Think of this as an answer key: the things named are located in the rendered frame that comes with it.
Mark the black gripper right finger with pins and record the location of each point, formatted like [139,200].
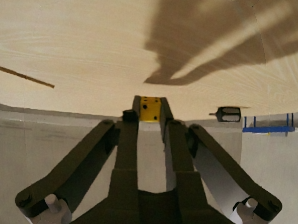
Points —
[228,183]

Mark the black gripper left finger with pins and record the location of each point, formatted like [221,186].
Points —
[54,198]

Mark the yellow die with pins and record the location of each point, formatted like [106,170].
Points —
[150,109]

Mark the tan flat mat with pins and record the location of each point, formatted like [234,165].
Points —
[17,83]

